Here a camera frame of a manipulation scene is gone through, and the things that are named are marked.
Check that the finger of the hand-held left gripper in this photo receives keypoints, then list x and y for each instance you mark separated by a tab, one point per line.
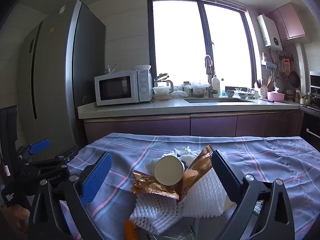
62	157
40	146

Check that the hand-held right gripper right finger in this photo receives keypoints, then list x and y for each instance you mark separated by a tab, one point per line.
225	176

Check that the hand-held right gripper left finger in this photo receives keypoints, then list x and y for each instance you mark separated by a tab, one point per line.
96	177

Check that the white foam fruit net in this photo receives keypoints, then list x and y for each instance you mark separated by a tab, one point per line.
207	195
155	212

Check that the gold snack wrapper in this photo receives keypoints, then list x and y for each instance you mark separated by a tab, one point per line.
145	182
197	165

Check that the white tissue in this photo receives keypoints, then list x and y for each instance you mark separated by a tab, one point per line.
185	151

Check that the white paper cup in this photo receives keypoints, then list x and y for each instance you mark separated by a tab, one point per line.
168	171

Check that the orange peel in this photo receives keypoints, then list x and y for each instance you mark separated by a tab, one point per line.
130	230

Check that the person's left hand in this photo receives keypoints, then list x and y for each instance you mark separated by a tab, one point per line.
15	216

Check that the grey checked tablecloth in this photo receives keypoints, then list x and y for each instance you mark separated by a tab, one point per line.
262	160

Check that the purple kitchen base cabinet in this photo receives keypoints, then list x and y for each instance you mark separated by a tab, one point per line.
212	125

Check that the grey refrigerator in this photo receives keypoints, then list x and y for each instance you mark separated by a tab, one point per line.
55	80

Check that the clear plastic wrapper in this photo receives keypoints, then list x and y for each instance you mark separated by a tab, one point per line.
180	235

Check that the blue white ceramic bowl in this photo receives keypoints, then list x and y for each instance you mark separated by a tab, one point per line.
230	94

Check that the white microwave oven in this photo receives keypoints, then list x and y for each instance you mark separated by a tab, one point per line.
115	87

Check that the white dish soap bottle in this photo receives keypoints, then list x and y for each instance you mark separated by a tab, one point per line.
215	86

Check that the clear plastic bag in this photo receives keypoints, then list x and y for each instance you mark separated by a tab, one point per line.
200	88

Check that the white utensil holder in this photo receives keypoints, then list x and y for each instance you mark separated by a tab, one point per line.
263	91

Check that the pink plastic basin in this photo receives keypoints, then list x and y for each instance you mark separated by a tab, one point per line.
275	96

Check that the white plastic bag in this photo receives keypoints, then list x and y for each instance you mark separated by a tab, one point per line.
180	93

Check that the glass jar with dark lid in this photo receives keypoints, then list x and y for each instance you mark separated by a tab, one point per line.
186	87

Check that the metal kitchen faucet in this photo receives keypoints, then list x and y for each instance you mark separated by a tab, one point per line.
208	80

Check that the black built-in oven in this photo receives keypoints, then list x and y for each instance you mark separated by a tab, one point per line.
311	130

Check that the small white ornament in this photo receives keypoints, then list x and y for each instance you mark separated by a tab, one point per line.
110	69

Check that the clear plastic food container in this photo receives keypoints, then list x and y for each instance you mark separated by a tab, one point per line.
161	93

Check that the glass electric kettle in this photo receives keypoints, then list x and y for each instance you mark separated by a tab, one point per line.
170	85

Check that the dark framed window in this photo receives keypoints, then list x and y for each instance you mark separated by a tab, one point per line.
175	42

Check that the white water heater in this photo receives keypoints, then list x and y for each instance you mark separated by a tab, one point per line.
270	32

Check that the pink wall cabinet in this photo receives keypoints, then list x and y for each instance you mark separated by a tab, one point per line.
290	22

